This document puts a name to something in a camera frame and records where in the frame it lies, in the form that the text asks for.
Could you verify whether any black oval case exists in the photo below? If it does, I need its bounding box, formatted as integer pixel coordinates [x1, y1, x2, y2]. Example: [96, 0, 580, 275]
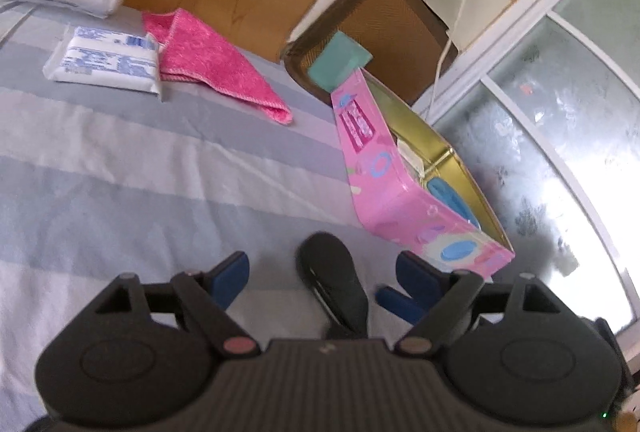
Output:
[295, 232, 371, 340]

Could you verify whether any pink cloth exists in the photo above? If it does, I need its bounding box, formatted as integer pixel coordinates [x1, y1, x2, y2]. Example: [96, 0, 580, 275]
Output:
[141, 8, 293, 125]

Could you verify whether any blue cloth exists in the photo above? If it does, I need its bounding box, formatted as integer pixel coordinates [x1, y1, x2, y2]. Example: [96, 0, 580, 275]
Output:
[395, 137, 485, 231]

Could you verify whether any white window frame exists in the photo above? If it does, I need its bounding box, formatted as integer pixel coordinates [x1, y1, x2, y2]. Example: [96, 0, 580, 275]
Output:
[415, 0, 640, 343]

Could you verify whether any white tissue pack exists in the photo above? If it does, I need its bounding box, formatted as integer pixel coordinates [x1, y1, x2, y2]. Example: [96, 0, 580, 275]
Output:
[42, 26, 165, 102]

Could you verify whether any white power strip with cables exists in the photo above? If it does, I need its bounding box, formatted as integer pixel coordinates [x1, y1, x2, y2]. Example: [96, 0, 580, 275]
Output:
[422, 0, 496, 123]

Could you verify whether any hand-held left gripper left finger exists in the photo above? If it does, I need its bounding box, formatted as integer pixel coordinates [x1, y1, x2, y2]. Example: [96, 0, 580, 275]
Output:
[92, 251, 262, 359]

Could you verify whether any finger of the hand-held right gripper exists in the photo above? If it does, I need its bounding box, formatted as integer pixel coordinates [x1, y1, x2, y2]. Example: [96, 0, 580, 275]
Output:
[376, 287, 426, 325]

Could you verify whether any striped bed sheet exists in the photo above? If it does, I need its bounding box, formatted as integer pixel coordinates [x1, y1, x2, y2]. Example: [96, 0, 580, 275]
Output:
[0, 0, 501, 432]

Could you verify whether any pink tin box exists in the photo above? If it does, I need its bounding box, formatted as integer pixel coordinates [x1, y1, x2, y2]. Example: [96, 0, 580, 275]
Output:
[331, 66, 516, 283]

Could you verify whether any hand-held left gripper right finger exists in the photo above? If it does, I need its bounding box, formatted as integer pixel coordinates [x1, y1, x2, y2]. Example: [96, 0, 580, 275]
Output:
[396, 251, 571, 358]

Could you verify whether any teal box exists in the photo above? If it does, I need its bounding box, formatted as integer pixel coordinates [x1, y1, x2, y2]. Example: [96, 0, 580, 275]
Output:
[307, 32, 373, 92]

